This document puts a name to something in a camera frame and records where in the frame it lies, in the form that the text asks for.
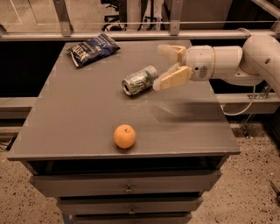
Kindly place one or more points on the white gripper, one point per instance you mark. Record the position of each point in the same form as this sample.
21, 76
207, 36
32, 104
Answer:
199, 63

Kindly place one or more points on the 7up soda can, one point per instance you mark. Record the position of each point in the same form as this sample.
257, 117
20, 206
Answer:
139, 81

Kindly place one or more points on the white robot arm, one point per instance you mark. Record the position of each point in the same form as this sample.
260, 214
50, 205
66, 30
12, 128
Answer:
247, 65

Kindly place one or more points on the blue chip bag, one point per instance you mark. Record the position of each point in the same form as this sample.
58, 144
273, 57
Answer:
93, 49

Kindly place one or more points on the orange fruit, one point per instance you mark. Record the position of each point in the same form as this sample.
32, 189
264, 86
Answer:
124, 136

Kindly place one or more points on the metal railing frame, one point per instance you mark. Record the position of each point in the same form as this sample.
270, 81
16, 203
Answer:
73, 20

